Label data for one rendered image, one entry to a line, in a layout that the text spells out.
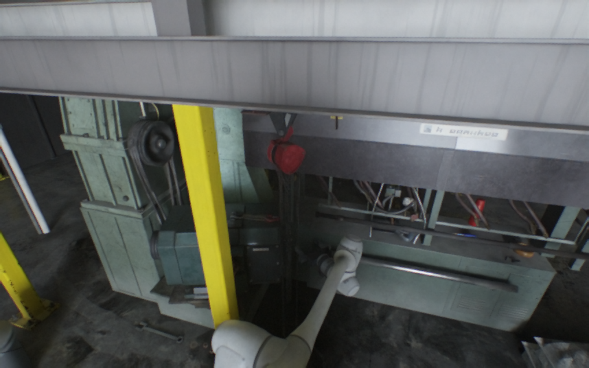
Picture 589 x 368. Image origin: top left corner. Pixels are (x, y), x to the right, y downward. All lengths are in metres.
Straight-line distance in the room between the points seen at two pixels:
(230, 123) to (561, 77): 1.76
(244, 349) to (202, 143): 0.69
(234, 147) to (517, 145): 1.77
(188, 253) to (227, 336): 0.90
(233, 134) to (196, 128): 1.13
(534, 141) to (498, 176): 0.25
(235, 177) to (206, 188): 1.18
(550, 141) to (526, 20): 0.88
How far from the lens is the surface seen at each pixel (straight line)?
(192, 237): 1.81
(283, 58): 0.92
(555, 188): 2.18
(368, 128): 1.86
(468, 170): 1.99
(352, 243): 1.33
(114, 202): 2.31
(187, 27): 1.01
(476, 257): 2.30
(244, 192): 2.33
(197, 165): 1.10
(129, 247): 2.44
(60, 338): 2.81
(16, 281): 2.86
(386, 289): 2.46
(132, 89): 1.24
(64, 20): 2.06
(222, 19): 1.47
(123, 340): 2.57
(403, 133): 1.87
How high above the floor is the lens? 1.89
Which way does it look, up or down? 27 degrees down
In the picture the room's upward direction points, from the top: straight up
